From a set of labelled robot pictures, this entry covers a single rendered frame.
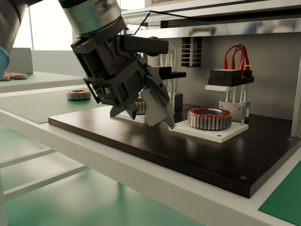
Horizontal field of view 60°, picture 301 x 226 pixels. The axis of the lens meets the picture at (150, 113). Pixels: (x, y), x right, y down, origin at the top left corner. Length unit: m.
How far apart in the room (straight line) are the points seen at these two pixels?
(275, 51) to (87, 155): 0.61
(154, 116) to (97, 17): 0.18
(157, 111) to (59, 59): 5.37
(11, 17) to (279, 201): 0.43
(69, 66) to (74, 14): 5.50
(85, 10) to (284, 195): 0.40
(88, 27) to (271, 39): 0.62
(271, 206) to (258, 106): 0.51
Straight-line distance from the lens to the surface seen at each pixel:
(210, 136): 0.61
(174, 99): 0.90
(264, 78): 0.89
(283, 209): 0.44
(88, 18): 0.38
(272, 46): 0.88
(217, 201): 0.43
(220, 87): 0.69
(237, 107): 0.79
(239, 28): 0.75
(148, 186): 0.51
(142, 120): 0.74
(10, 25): 0.33
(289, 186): 0.51
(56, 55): 5.73
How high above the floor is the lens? 0.97
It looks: 13 degrees down
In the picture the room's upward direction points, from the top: straight up
